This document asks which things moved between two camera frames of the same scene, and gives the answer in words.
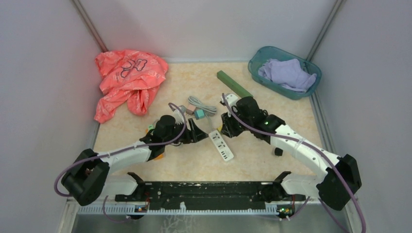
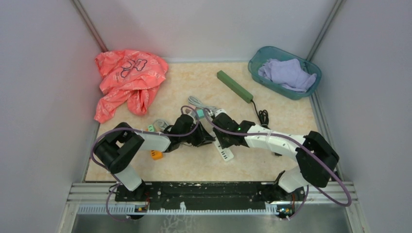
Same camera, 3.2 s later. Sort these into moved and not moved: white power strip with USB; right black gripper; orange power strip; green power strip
Moved: right black gripper
Not moved: white power strip with USB; green power strip; orange power strip
